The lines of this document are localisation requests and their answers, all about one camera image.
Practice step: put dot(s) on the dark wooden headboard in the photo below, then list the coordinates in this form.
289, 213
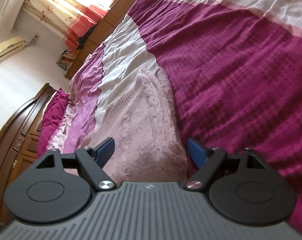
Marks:
18, 142

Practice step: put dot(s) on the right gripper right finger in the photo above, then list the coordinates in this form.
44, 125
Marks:
241, 187

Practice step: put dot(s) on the pink knit cardigan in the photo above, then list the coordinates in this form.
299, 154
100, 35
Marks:
143, 125

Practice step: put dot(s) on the floral cream red curtain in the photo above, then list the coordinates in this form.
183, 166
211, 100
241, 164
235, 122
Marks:
68, 19

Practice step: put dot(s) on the beige wall air conditioner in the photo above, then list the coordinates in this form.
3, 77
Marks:
11, 47

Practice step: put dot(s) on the wooden bed side rail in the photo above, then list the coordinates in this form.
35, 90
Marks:
105, 28

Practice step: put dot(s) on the pink purple striped bedspread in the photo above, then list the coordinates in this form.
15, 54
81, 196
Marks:
235, 71

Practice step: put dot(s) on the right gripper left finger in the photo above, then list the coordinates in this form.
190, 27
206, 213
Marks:
59, 186

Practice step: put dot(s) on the stack of books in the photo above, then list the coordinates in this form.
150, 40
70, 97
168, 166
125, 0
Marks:
66, 59

